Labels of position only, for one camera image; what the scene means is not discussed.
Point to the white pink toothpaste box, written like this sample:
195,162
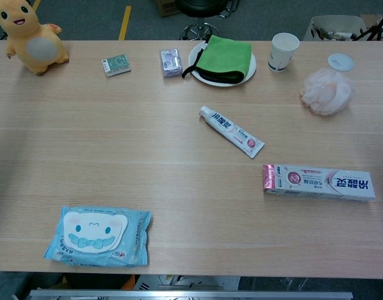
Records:
319,182

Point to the white pink toothpaste tube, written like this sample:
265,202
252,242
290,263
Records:
231,129

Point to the small green card box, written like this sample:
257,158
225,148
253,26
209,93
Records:
116,64

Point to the blue wet wipes pack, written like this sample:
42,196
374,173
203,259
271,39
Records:
94,234

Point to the brown cardboard box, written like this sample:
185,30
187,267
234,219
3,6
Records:
164,7

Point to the pink mesh bath sponge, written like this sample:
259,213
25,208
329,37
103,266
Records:
328,92

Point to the small purple packet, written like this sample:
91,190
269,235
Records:
171,62

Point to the green cloth with black edge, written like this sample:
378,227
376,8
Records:
225,56

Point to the white round plate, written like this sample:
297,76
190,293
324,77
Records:
252,65

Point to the white paper cup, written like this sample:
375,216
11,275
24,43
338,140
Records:
281,53

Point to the black office chair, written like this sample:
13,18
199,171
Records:
203,6

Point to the white round lid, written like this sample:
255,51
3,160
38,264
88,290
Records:
340,62

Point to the white storage bin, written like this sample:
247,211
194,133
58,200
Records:
335,25

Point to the yellow dragon plush toy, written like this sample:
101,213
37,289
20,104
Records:
35,40

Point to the black tripod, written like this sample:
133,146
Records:
377,28

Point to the aluminium profile rail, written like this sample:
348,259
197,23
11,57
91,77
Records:
191,295

